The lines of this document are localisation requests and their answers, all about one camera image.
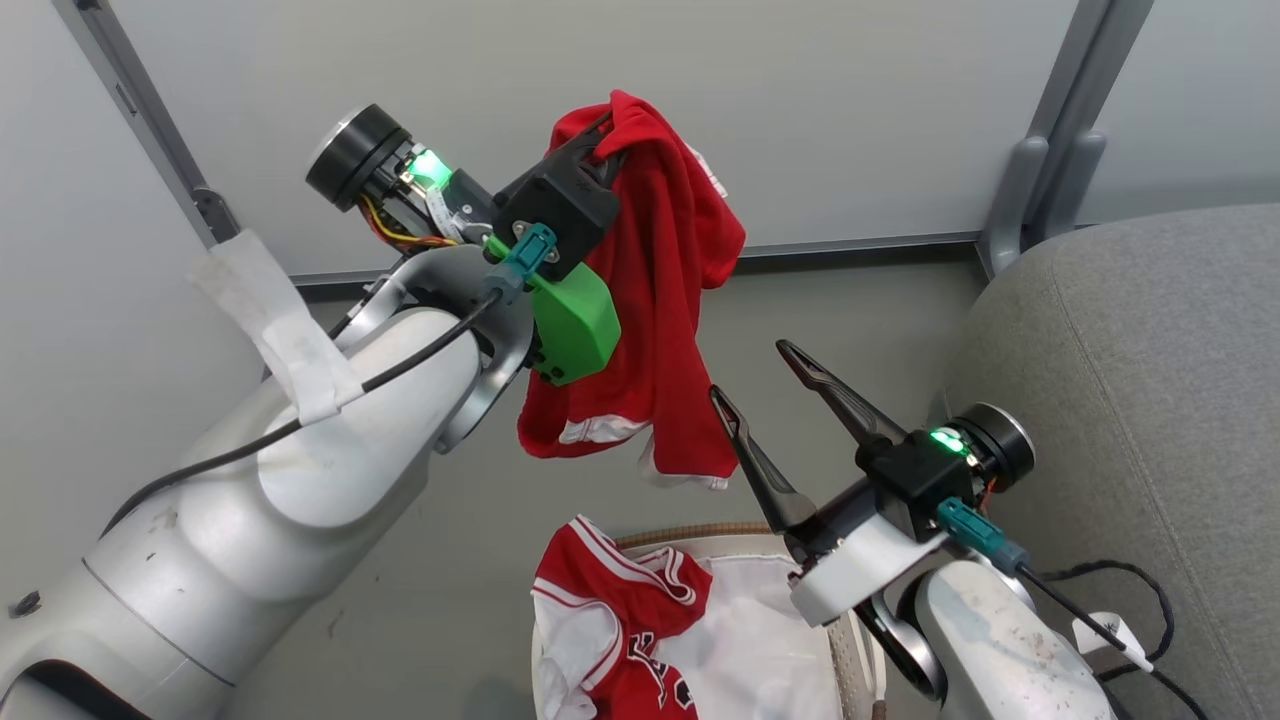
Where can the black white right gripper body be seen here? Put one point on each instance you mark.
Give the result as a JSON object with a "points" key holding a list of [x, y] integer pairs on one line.
{"points": [[915, 480]]}

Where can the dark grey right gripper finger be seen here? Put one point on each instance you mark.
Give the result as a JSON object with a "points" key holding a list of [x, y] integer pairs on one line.
{"points": [[835, 390], [760, 465]]}

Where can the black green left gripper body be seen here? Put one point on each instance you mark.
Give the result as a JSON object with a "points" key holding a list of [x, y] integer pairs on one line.
{"points": [[560, 215]]}

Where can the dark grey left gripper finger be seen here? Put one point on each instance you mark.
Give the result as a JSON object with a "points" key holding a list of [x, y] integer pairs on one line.
{"points": [[606, 163], [575, 143]]}

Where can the plain red garment white trim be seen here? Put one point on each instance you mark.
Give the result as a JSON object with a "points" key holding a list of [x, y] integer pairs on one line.
{"points": [[660, 300]]}

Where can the red jersey with black lettering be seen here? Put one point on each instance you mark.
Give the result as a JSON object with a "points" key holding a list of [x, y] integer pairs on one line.
{"points": [[600, 620]]}

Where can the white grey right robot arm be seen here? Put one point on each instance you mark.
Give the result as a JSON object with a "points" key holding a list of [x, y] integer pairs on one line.
{"points": [[990, 640]]}

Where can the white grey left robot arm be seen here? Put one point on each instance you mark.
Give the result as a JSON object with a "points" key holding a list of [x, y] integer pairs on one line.
{"points": [[250, 520]]}

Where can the white tape strip on arm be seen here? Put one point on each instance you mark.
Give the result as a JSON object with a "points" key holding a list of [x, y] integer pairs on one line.
{"points": [[290, 330]]}

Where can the white plastic basket liner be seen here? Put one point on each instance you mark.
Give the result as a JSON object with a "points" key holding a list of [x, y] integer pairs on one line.
{"points": [[760, 650]]}

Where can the white laundry basket brown rim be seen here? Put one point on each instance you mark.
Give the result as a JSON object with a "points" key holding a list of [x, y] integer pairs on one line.
{"points": [[860, 660]]}

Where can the grey fabric sofa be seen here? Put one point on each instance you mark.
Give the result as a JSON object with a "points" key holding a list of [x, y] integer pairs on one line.
{"points": [[1150, 400]]}

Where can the small white tape tag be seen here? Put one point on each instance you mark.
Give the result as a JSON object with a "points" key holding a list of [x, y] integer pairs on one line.
{"points": [[1110, 638]]}

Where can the grey partition bottom rail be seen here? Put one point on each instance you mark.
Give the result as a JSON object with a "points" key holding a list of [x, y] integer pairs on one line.
{"points": [[850, 247]]}

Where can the wide grey partition post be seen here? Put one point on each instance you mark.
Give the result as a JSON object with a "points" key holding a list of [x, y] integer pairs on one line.
{"points": [[1050, 150]]}

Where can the thin grey partition post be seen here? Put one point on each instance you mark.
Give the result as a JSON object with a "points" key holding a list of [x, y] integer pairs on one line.
{"points": [[150, 110]]}

